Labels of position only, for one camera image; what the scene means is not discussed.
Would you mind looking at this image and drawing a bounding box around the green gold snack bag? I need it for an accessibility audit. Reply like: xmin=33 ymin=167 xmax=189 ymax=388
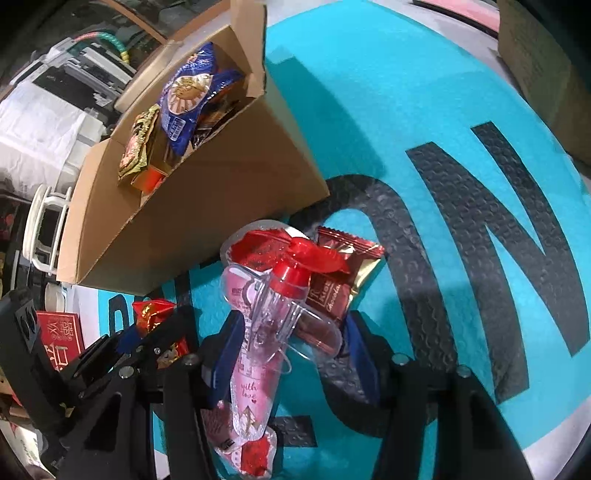
xmin=118 ymin=104 xmax=160 ymax=182

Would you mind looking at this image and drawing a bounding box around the pink paper sheet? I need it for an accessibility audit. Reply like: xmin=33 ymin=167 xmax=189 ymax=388
xmin=413 ymin=0 xmax=500 ymax=37

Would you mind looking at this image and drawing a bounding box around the pink rose cone packet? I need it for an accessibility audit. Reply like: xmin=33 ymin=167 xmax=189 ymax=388
xmin=204 ymin=220 xmax=303 ymax=479

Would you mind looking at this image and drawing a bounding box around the blue snack bag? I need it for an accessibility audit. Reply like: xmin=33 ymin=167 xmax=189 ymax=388
xmin=159 ymin=42 xmax=243 ymax=156

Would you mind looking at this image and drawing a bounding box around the red orange snack packet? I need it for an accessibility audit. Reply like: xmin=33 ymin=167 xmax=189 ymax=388
xmin=130 ymin=166 xmax=166 ymax=195

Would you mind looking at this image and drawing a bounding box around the red gift box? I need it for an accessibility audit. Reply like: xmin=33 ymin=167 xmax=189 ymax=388
xmin=37 ymin=311 xmax=85 ymax=371

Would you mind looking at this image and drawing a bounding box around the large cardboard box right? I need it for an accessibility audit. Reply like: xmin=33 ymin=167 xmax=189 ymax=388
xmin=498 ymin=1 xmax=590 ymax=164

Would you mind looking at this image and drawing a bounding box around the white step stool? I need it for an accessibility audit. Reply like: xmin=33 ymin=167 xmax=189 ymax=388
xmin=21 ymin=184 xmax=73 ymax=276

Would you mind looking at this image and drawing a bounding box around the open brown cardboard box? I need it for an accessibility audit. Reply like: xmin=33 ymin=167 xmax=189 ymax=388
xmin=57 ymin=1 xmax=329 ymax=295

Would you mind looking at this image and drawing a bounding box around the red foil candy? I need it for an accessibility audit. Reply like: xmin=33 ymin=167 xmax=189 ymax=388
xmin=132 ymin=299 xmax=189 ymax=369

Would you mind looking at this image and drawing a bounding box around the white covered machine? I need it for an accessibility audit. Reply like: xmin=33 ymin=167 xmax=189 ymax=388
xmin=1 ymin=83 xmax=105 ymax=199

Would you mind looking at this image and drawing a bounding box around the clear red-capped candy toy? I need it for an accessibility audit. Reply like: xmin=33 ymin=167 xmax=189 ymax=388
xmin=221 ymin=229 xmax=349 ymax=441

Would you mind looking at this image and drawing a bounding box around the red gold chocolate wrapper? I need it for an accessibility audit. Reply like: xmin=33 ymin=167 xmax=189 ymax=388
xmin=307 ymin=226 xmax=386 ymax=326

